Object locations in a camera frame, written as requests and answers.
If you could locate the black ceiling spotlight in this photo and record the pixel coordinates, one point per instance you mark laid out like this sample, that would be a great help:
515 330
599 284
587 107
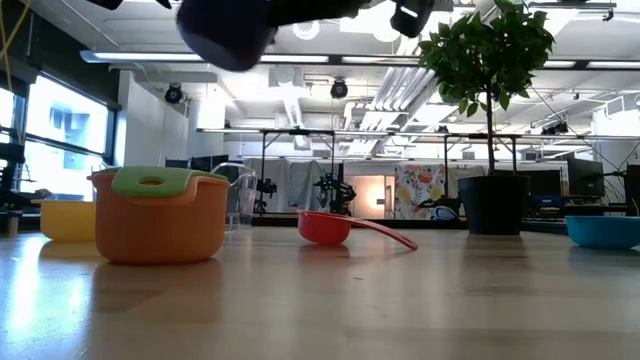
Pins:
173 94
339 89

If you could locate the long ceiling light strip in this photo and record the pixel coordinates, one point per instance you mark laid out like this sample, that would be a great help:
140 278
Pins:
150 56

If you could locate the black computer monitor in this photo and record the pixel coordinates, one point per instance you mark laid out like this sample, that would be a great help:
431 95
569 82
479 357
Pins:
585 177

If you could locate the grey hanging cloth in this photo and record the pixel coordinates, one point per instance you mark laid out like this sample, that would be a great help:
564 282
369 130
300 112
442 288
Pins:
305 182

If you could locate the yellow measuring cup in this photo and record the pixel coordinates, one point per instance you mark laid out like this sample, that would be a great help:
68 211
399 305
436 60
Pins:
67 220

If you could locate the clear plastic basket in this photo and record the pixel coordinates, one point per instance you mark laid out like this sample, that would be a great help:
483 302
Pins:
242 195

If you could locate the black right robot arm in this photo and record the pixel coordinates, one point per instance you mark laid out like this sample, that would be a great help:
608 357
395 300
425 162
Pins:
411 17

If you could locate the red measuring cup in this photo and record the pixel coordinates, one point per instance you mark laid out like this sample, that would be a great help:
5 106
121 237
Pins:
322 227

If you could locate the green leafy small tree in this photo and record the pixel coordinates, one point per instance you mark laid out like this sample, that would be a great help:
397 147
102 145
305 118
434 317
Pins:
487 50

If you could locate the black background robot arm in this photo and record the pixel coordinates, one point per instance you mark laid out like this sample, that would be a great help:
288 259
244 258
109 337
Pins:
340 192

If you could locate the white ceiling duct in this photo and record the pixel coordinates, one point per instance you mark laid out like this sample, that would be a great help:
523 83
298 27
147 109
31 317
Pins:
292 100

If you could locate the large blue measuring cup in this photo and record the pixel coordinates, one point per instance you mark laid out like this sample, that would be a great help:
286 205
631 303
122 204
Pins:
605 232

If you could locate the orange measuring cup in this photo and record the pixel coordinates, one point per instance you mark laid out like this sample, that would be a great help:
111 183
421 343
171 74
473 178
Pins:
160 230

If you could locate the floral patterned cloth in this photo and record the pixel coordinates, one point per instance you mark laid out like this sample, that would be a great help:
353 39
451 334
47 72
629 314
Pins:
417 192

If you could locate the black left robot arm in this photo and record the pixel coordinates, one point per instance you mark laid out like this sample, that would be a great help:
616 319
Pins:
225 35

